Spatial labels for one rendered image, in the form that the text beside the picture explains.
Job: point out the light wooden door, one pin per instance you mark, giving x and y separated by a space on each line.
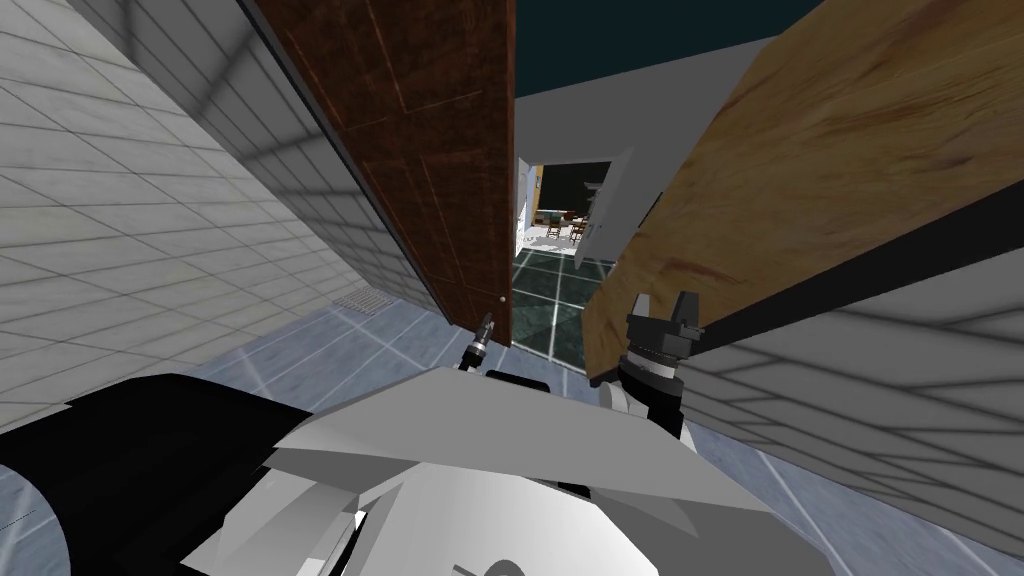
800 160

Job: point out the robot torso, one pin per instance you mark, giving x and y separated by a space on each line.
512 488

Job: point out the wooden dining table with chairs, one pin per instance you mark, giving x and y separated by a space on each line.
565 224

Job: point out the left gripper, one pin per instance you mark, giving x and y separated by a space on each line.
485 328

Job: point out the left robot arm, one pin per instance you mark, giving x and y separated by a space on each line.
120 464

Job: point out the white door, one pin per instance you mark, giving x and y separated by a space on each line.
604 208

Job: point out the dark brown wooden door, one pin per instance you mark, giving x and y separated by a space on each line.
424 160

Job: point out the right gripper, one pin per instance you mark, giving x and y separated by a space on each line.
660 340

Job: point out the floor vent grille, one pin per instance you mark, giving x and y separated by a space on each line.
364 301

